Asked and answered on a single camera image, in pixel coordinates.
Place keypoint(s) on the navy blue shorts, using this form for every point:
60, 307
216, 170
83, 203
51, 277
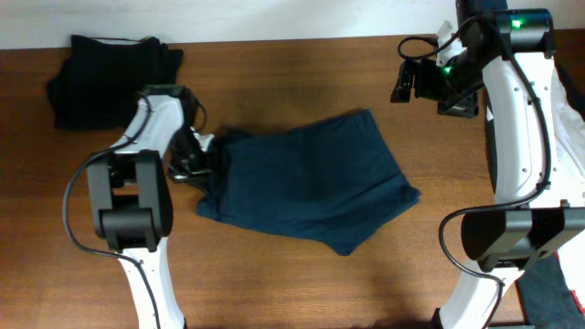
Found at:
333, 181

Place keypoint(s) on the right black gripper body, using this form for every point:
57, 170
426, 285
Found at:
453, 85

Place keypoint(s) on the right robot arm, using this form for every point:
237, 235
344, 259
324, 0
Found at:
509, 53

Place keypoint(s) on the folded black garment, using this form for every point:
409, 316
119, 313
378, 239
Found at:
97, 84

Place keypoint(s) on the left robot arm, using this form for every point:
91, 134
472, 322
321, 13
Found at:
130, 200

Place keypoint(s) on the white and red shirt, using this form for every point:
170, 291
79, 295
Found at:
567, 102

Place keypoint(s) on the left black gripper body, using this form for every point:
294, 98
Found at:
190, 162

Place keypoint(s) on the dark grey garment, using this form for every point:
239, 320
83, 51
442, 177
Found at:
546, 299

